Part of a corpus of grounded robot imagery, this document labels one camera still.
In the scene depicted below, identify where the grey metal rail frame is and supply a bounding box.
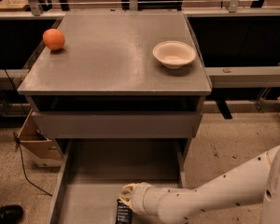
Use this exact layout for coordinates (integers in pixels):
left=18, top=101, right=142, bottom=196
left=0, top=0, right=280, bottom=117

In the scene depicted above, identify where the orange ball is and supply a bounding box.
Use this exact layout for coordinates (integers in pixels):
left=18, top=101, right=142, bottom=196
left=43, top=29, right=65, bottom=50

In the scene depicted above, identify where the cardboard box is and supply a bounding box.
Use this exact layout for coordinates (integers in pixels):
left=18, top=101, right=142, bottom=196
left=17, top=110, right=63, bottom=167

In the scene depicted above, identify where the open grey middle drawer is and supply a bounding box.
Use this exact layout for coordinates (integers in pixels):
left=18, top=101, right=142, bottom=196
left=46, top=139, right=186, bottom=224

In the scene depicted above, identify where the white paper bowl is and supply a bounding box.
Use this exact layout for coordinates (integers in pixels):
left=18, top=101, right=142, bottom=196
left=152, top=41, right=197, bottom=69

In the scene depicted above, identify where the dark blueberry rxbar wrapper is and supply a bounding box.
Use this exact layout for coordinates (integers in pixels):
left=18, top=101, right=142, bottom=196
left=116, top=199, right=133, bottom=224

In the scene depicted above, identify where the grey drawer cabinet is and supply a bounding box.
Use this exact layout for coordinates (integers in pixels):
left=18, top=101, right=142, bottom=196
left=18, top=11, right=211, bottom=152

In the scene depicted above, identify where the black cable on floor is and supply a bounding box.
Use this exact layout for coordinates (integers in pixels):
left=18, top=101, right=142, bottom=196
left=12, top=132, right=53, bottom=198

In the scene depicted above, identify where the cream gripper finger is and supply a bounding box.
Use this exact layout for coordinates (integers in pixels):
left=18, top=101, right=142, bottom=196
left=119, top=183, right=136, bottom=207

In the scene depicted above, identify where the black shoe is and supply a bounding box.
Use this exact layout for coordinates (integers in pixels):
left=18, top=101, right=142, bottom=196
left=0, top=205, right=23, bottom=224

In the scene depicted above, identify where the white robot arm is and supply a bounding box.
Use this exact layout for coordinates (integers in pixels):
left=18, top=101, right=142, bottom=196
left=119, top=146, right=280, bottom=224

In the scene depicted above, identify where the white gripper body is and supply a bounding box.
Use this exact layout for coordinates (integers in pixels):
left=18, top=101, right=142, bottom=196
left=131, top=182, right=161, bottom=216

